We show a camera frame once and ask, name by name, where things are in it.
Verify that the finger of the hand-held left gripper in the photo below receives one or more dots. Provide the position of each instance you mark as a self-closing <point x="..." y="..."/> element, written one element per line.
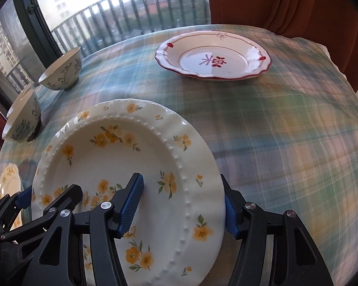
<point x="71" y="195"/>
<point x="25" y="197"/>

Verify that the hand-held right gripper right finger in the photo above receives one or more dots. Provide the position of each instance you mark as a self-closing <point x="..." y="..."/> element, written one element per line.
<point x="231" y="216"/>

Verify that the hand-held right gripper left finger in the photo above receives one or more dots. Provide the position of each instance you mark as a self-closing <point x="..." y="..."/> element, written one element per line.
<point x="131" y="207"/>

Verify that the beaded yellow floral plate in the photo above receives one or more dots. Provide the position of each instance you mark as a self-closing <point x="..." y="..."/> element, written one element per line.
<point x="107" y="161"/>

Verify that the cream floral bowl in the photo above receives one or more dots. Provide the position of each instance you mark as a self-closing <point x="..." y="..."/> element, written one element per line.
<point x="64" y="71"/>
<point x="24" y="125"/>

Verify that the white red-rimmed plate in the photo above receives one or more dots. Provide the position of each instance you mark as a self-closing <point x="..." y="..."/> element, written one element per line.
<point x="197" y="62"/>

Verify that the plaid tablecloth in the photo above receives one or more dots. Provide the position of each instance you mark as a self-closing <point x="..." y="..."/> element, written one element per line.
<point x="286" y="140"/>

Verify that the apartment building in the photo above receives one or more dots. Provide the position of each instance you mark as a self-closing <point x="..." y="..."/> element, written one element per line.
<point x="3" y="44"/>

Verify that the black window latch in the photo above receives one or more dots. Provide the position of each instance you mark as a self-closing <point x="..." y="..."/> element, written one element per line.
<point x="31" y="9"/>

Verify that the balcony railing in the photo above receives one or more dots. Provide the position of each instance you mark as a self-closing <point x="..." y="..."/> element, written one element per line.
<point x="91" y="6"/>

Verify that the dark window frame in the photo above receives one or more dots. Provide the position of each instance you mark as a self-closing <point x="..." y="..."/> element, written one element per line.
<point x="32" y="26"/>

